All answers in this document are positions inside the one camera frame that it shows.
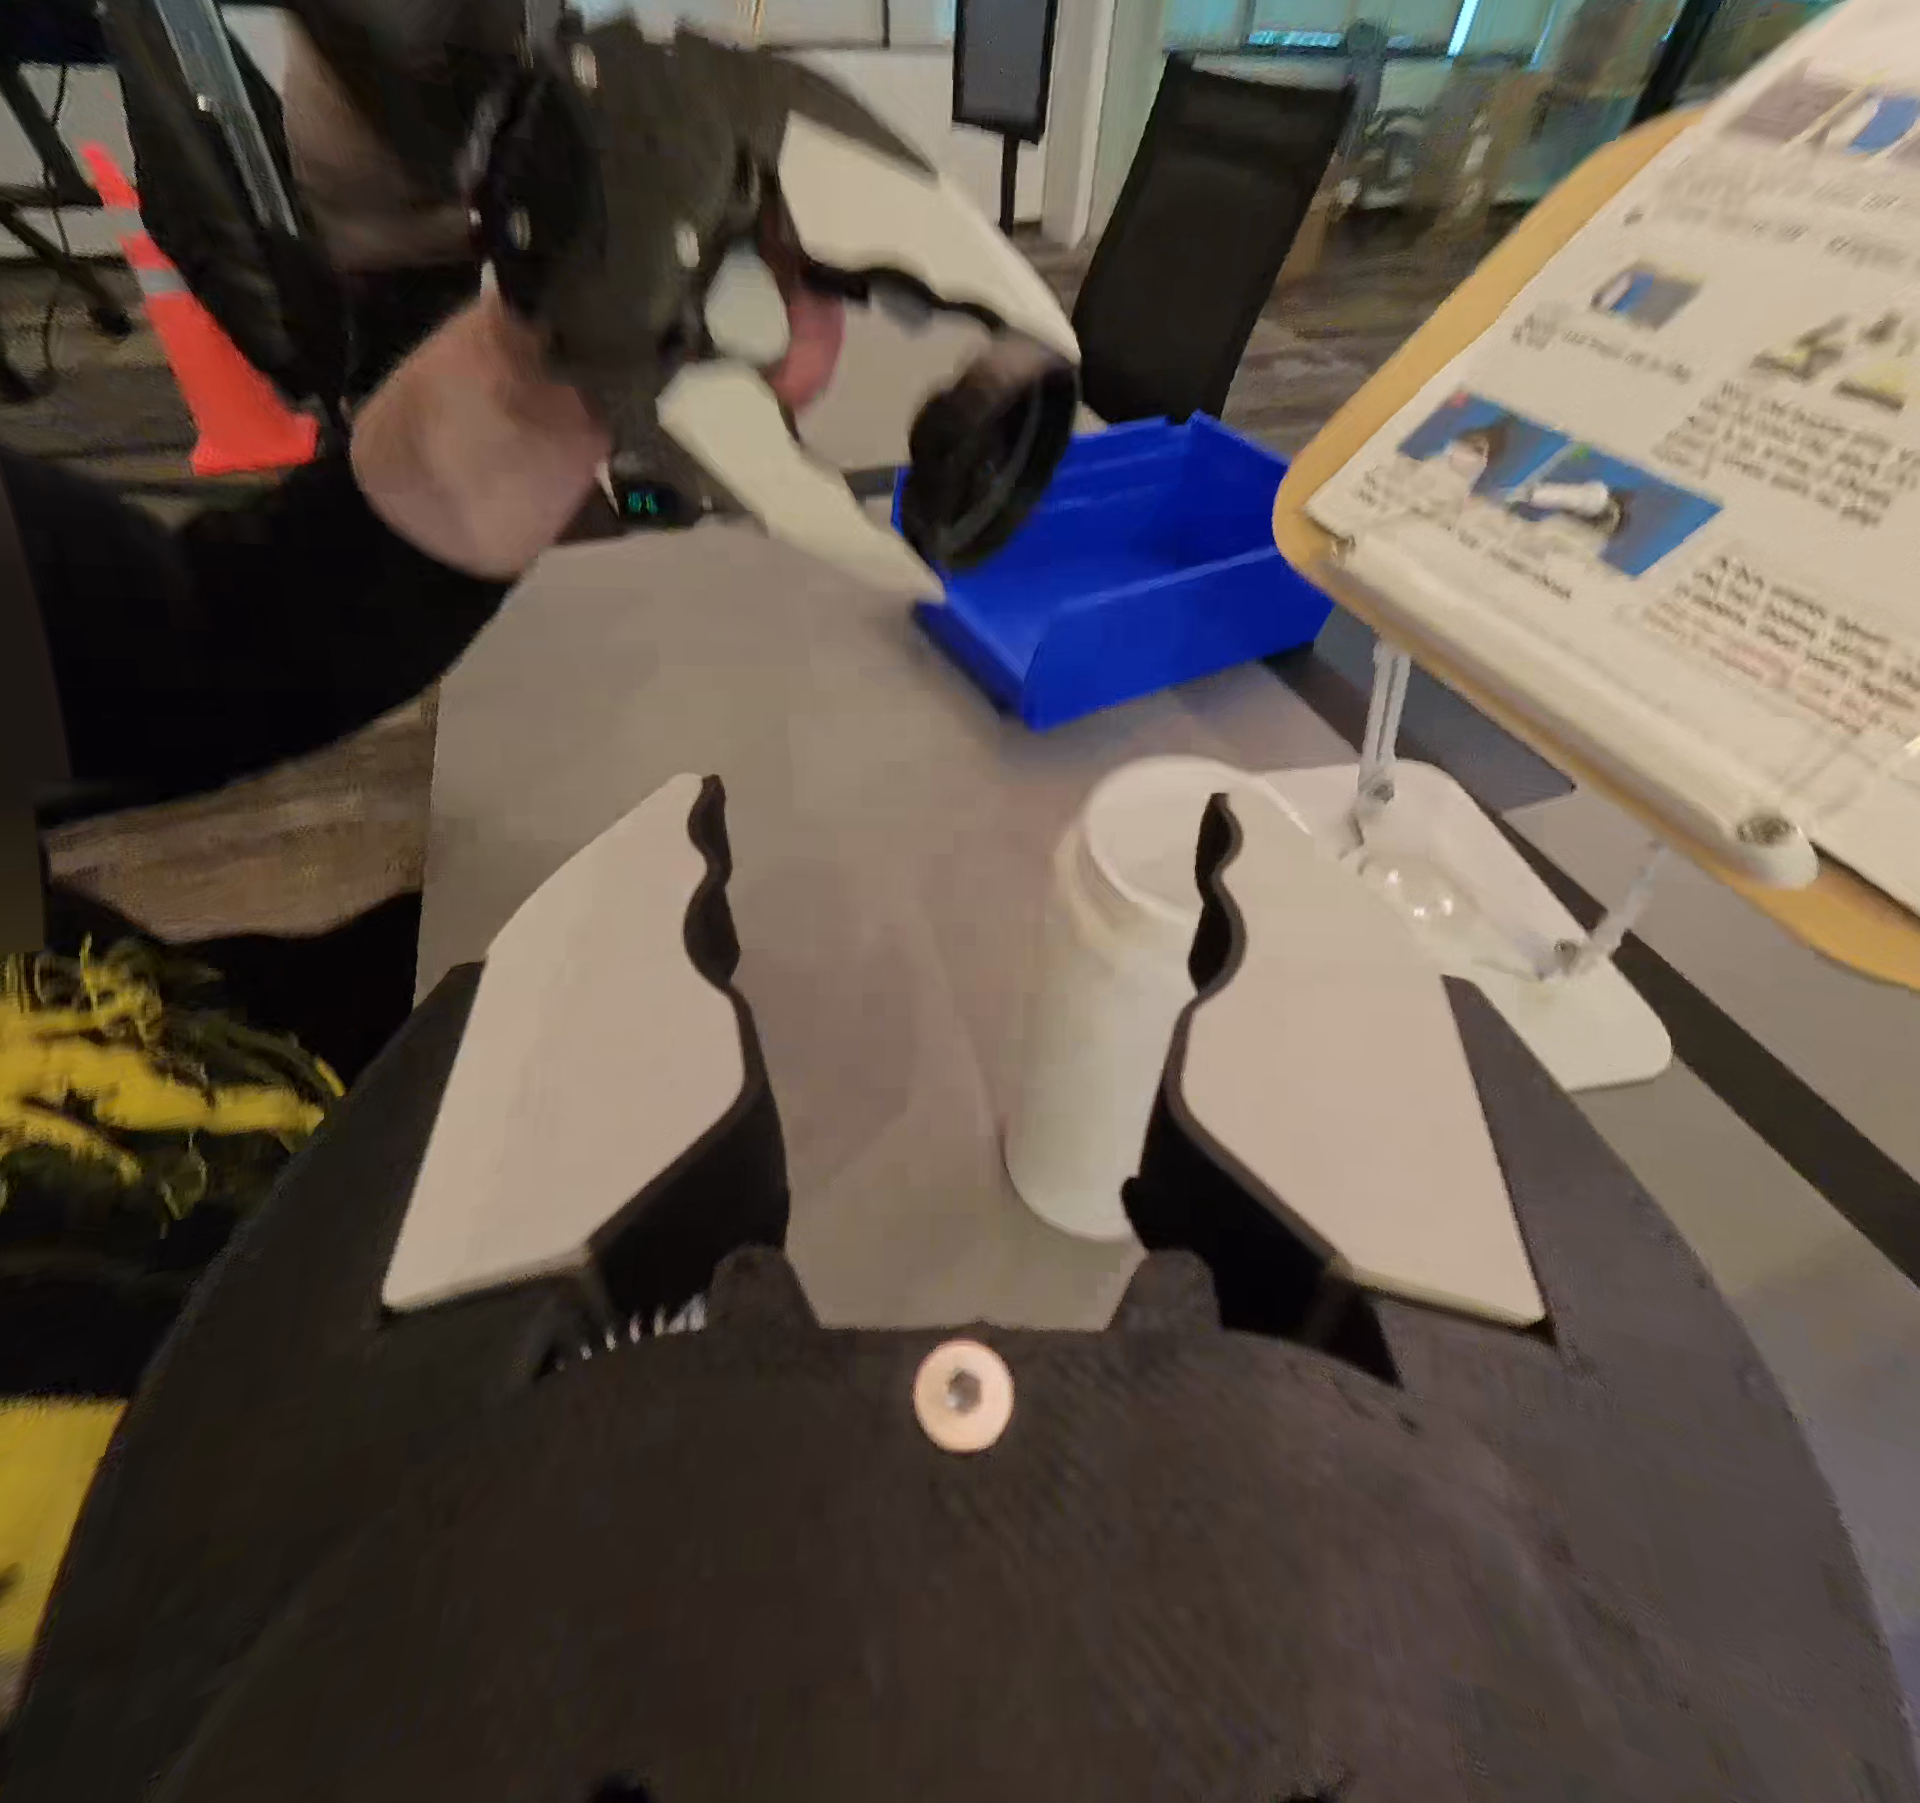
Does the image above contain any white plastic bottle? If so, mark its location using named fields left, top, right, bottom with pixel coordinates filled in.
left=1006, top=756, right=1313, bottom=1242

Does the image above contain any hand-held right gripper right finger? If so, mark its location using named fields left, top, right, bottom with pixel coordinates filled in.
left=1123, top=793, right=1547, bottom=1338

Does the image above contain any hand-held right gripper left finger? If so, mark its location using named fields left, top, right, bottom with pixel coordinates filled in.
left=382, top=773, right=792, bottom=1346

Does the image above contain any clear round stand foot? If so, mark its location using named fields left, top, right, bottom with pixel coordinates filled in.
left=1339, top=835, right=1523, bottom=976

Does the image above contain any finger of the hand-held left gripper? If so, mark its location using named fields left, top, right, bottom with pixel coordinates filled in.
left=655, top=358, right=949, bottom=602
left=747, top=107, right=1085, bottom=371

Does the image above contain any white instruction sheet holder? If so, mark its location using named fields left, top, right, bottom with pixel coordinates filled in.
left=1303, top=0, right=1920, bottom=921

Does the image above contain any black screen on stand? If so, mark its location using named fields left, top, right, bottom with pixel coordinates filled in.
left=949, top=0, right=1070, bottom=232

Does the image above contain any orange traffic cone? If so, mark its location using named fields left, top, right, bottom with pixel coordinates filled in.
left=81, top=140, right=320, bottom=478

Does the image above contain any black backpack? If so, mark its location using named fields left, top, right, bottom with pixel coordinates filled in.
left=94, top=0, right=360, bottom=403

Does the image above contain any person's left hand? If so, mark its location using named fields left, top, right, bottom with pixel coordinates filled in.
left=347, top=280, right=619, bottom=576

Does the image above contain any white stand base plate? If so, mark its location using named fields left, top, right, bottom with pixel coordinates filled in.
left=1259, top=759, right=1675, bottom=1095

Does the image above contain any black tape strip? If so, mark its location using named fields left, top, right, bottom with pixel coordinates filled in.
left=1311, top=647, right=1920, bottom=1279

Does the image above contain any black office chair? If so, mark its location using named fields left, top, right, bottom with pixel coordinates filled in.
left=1069, top=52, right=1362, bottom=427

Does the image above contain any metal stand bracket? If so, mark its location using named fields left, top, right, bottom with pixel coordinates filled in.
left=1552, top=843, right=1670, bottom=981
left=1351, top=640, right=1416, bottom=845

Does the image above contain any black wrist watch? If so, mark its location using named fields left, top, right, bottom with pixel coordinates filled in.
left=601, top=466, right=706, bottom=533

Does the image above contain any blue plastic bin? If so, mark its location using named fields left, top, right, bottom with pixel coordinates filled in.
left=895, top=411, right=1337, bottom=730

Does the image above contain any black bottle lid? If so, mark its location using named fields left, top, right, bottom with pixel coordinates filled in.
left=895, top=344, right=1085, bottom=571

